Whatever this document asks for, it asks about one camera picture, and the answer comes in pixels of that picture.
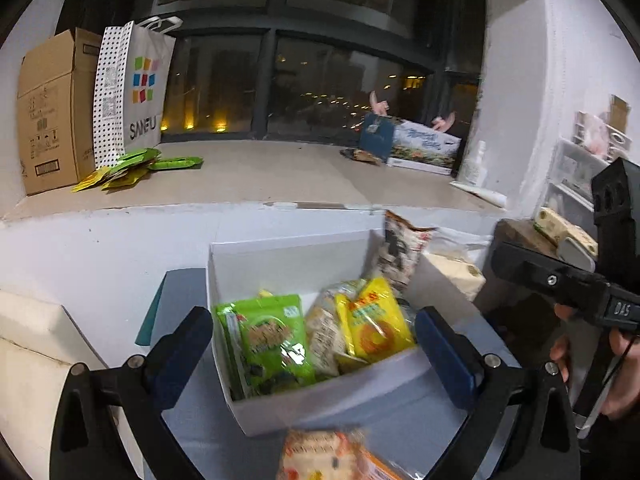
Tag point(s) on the white tube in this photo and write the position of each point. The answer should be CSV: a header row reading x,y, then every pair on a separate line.
x,y
477,192

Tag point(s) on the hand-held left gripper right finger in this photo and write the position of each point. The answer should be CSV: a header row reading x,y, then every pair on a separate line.
x,y
445,355

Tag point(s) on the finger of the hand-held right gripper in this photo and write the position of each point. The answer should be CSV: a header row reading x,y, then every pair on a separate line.
x,y
545,275

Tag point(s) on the yellow tissue pack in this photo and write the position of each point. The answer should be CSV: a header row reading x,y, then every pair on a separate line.
x,y
552,222
582,237

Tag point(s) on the yellow snack packet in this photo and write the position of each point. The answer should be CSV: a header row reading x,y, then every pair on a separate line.
x,y
375,325

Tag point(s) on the person's right hand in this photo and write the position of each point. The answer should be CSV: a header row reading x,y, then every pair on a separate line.
x,y
622,385

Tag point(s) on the pile of green sachets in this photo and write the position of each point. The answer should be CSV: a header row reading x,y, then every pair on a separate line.
x,y
132,167

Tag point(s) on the white dotted shopping bag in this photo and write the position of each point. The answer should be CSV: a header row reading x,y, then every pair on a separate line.
x,y
135,90

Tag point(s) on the clear orange print snack packet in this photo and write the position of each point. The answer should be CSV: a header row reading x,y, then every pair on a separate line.
x,y
325,455

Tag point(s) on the green seaweed snack packet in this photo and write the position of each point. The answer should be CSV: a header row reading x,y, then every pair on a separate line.
x,y
272,345

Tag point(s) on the clear plastic drawer unit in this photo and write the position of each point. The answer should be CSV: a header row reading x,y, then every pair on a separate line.
x,y
570,170

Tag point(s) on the floral long snack packet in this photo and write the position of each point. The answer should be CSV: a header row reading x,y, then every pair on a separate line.
x,y
400,255

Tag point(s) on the pink antler ornament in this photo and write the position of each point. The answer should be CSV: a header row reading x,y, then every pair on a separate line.
x,y
379,104
444,122

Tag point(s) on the dark flat packet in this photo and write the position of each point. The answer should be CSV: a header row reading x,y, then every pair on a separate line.
x,y
360,156

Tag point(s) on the dark framed window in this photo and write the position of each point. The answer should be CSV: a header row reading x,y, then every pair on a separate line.
x,y
300,35

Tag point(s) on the white box with oval window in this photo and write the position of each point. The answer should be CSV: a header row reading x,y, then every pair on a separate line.
x,y
612,142

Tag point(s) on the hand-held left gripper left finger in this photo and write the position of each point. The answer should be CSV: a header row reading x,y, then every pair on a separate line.
x,y
182,355

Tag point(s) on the beige snack packet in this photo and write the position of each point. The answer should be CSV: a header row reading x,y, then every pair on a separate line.
x,y
325,332

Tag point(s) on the landscape print tissue box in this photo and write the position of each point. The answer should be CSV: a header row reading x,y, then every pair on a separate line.
x,y
420,145

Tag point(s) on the white plastic bottle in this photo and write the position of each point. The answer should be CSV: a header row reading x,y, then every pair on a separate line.
x,y
475,165

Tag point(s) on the floral pink box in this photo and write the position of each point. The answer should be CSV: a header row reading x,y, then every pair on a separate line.
x,y
590,130

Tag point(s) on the brown cardboard box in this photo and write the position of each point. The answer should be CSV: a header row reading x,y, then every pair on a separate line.
x,y
50,110

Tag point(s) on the teal board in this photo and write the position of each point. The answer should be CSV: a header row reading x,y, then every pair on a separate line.
x,y
150,315

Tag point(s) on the beige tissue pack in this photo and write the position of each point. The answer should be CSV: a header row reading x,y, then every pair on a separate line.
x,y
457,277

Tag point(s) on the small open cardboard box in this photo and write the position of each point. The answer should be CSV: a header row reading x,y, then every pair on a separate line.
x,y
618,110

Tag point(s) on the white cardboard box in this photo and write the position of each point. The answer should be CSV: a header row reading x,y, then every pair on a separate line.
x,y
320,400

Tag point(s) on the white leather seat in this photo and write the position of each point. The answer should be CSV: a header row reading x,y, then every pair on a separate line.
x,y
30,385

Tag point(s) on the clear plastic bag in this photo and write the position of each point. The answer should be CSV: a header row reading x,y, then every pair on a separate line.
x,y
462,242

